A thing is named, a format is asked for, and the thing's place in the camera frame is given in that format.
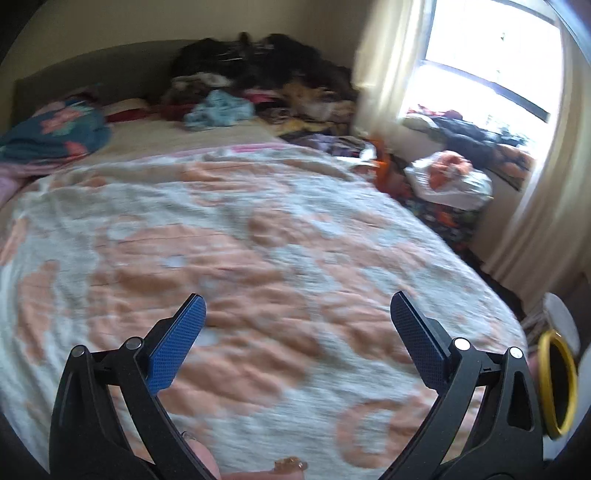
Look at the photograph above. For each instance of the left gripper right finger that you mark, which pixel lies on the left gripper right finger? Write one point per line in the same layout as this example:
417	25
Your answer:
485	422

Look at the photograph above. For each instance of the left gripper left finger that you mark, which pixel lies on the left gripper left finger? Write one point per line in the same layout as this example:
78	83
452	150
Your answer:
87	440

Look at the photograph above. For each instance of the yellow rimmed trash bin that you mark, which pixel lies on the yellow rimmed trash bin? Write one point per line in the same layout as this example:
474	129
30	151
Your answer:
557	384

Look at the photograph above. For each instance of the white octagonal stool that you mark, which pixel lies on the white octagonal stool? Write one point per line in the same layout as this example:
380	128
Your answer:
550	313

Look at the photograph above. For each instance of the cream curtain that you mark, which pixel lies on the cream curtain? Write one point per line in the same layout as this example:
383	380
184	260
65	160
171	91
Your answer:
546	244
392	44

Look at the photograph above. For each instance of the dinosaur print laundry basket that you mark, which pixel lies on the dinosaur print laundry basket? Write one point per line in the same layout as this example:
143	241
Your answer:
455	226

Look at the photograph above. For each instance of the orange white tufted bedspread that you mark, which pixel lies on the orange white tufted bedspread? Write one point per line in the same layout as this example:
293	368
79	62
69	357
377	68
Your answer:
297	259

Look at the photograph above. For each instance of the white plastic bag with clothes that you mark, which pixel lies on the white plastic bag with clothes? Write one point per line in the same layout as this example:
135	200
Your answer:
449	179

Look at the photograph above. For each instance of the clothes on window sill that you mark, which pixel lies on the clothes on window sill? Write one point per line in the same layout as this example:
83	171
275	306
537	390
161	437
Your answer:
501	153

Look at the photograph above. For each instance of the orange bag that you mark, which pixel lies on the orange bag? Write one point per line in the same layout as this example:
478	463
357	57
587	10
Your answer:
383	164

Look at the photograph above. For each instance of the blue floral pillow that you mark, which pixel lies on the blue floral pillow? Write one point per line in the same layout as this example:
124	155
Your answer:
60	131

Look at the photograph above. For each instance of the light blue garment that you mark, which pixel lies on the light blue garment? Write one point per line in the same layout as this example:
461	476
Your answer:
219	109

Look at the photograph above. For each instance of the pile of clothes on bed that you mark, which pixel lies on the pile of clothes on bed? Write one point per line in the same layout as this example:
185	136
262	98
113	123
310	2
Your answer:
288	85

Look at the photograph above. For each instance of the left cream curtain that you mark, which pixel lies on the left cream curtain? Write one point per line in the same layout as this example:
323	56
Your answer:
392	44

